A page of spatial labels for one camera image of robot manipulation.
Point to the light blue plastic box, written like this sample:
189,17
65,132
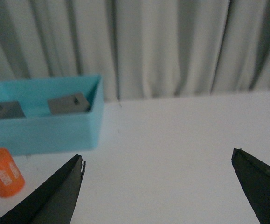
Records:
39,131

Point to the gray block with round hole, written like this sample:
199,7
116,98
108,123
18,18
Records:
10,110

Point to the white pleated curtain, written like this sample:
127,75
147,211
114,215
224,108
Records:
142,48

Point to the orange cylinder part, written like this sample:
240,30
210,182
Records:
11,179

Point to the gray block with square hole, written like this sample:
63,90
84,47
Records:
75,103

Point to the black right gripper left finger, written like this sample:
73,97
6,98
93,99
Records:
54,201

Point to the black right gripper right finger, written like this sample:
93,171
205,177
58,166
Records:
254,178

